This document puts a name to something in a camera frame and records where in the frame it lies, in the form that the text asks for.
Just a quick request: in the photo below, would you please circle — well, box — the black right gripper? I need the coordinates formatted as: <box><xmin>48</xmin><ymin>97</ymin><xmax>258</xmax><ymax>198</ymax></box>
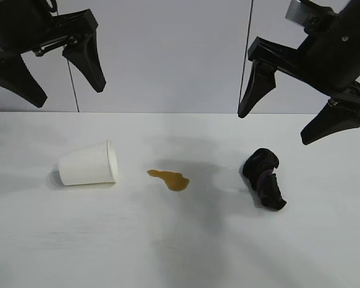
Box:
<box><xmin>237</xmin><ymin>0</ymin><xmax>360</xmax><ymax>146</ymax></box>

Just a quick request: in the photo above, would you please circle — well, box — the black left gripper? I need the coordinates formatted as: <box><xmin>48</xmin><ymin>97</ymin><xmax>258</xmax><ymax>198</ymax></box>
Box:
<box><xmin>0</xmin><ymin>0</ymin><xmax>107</xmax><ymax>109</ymax></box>

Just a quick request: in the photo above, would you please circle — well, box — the black cloth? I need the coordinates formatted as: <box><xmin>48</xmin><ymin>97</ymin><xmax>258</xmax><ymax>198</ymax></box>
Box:
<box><xmin>242</xmin><ymin>147</ymin><xmax>288</xmax><ymax>211</ymax></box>

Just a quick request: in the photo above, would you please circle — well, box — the white paper cup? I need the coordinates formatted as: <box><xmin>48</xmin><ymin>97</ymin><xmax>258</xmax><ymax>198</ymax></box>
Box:
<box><xmin>58</xmin><ymin>139</ymin><xmax>119</xmax><ymax>187</ymax></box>

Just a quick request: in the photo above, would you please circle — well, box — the brown liquid spill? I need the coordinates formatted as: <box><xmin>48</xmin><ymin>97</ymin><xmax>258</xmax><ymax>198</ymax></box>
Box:
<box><xmin>146</xmin><ymin>169</ymin><xmax>190</xmax><ymax>192</ymax></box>

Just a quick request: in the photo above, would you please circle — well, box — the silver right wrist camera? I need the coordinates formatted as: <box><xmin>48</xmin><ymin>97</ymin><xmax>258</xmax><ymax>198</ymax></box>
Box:
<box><xmin>286</xmin><ymin>0</ymin><xmax>337</xmax><ymax>32</ymax></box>

